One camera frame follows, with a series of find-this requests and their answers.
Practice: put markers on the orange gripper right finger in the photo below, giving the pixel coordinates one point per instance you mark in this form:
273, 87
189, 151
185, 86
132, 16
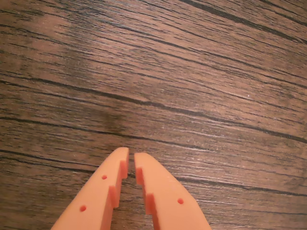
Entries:
168, 203

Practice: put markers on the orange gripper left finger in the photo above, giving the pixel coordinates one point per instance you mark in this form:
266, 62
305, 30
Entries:
96, 196

